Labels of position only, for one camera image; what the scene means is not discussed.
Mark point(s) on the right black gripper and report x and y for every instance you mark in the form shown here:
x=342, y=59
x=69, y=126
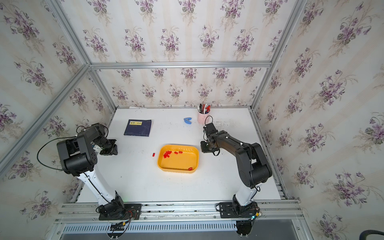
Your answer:
x=203, y=149

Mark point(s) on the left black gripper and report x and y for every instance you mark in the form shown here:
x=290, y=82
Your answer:
x=111, y=150

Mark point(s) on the yellow plastic storage box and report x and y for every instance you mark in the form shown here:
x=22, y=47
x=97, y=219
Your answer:
x=179, y=163

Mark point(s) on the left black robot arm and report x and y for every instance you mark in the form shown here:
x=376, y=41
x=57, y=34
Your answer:
x=79, y=157

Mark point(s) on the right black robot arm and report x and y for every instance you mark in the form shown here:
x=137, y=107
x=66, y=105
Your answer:
x=253, y=166

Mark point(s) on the red sleeves cluster in box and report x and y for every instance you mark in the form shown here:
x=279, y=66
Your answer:
x=168, y=154

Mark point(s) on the pink pen cup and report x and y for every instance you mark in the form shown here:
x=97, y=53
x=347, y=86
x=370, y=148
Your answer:
x=203, y=111

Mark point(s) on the blue plastic clip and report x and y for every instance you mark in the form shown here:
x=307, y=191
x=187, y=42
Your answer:
x=188, y=120

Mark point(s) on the dark blue notebook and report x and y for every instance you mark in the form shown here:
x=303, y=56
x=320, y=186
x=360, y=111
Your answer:
x=140, y=128

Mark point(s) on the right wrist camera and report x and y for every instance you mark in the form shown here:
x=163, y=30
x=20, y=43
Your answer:
x=209, y=129

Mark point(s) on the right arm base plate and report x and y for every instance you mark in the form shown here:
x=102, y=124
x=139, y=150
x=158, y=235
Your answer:
x=238, y=210

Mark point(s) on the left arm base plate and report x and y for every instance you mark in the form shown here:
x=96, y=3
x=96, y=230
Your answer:
x=113, y=212

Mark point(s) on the aluminium front rail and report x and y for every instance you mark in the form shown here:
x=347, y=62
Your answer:
x=177, y=217

